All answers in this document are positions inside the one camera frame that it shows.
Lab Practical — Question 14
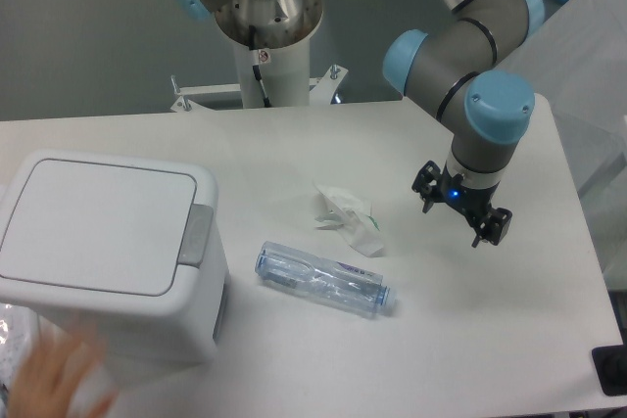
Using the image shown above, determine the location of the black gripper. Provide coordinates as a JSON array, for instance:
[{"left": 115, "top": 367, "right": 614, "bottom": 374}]
[{"left": 411, "top": 161, "right": 512, "bottom": 248}]

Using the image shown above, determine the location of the white push-lid trash can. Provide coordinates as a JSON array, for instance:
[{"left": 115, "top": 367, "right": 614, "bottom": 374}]
[{"left": 1, "top": 150, "right": 229, "bottom": 362}]

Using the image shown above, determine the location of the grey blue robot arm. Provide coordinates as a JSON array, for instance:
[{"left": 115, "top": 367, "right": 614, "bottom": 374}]
[{"left": 176, "top": 0, "right": 545, "bottom": 245}]

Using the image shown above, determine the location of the blurred human hand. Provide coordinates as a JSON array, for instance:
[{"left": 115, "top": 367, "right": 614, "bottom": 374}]
[{"left": 7, "top": 327, "right": 106, "bottom": 417}]

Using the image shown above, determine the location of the crumpled white paper wrapper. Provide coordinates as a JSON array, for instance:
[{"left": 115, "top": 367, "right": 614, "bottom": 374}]
[{"left": 313, "top": 183, "right": 384, "bottom": 257}]

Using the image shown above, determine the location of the crushed clear plastic bottle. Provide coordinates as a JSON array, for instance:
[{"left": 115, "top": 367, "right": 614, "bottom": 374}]
[{"left": 255, "top": 242, "right": 397, "bottom": 318}]

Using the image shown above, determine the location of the black device at table edge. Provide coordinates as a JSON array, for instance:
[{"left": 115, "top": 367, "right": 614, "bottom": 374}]
[{"left": 592, "top": 345, "right": 626, "bottom": 396}]

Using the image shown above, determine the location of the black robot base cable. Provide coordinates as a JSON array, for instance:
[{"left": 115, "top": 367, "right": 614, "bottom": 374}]
[{"left": 247, "top": 24, "right": 273, "bottom": 109}]

